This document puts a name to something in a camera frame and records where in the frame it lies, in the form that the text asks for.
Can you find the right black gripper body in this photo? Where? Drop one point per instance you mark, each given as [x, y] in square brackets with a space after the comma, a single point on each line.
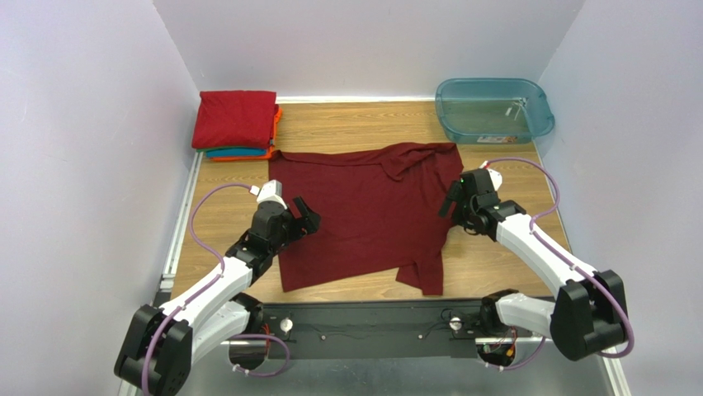
[458, 203]

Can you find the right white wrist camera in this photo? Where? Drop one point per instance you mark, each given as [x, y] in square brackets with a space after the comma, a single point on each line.
[494, 176]

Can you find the folded red t shirt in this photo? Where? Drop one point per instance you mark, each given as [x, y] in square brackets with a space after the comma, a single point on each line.
[234, 118]

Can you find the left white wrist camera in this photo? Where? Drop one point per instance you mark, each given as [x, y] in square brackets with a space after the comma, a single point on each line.
[270, 191]

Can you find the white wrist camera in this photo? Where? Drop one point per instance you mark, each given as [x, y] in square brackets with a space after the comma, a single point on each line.
[494, 176]
[270, 191]

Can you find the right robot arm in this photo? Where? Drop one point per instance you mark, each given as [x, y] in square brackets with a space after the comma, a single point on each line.
[588, 314]

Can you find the teal plastic bin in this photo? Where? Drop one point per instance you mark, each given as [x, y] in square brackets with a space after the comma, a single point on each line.
[493, 110]

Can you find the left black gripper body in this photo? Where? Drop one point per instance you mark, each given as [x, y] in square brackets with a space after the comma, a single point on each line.
[296, 223]

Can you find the folded teal t shirt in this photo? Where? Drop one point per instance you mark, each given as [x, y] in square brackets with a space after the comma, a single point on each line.
[239, 152]

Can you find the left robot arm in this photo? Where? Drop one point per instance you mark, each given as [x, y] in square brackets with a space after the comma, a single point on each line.
[192, 313]

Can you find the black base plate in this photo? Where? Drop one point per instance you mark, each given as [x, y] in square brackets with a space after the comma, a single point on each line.
[363, 330]

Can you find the maroon t shirt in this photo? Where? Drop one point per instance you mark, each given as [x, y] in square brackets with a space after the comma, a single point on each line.
[379, 210]

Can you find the folded green t shirt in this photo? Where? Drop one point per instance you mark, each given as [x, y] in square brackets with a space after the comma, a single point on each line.
[206, 148]

